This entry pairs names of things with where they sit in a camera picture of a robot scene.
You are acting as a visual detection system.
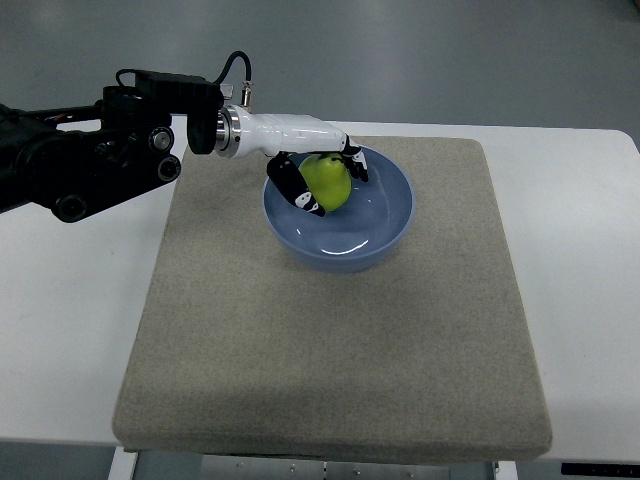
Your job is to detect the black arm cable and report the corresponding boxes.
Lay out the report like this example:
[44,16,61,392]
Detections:
[217,50,256,110]

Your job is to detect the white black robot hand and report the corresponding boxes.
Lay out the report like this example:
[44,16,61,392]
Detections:
[215,105,368,217]

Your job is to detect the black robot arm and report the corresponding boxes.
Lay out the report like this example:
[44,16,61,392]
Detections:
[1,70,224,223]

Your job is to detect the blue bowl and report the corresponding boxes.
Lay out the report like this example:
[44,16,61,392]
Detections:
[263,146,415,273]

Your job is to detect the green pear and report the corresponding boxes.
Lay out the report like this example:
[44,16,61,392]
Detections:
[299,153,352,212]

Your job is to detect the grey felt mat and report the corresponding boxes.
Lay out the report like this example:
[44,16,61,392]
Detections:
[112,137,553,464]

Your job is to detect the metal table frame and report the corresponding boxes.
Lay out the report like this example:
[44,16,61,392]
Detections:
[108,447,518,479]

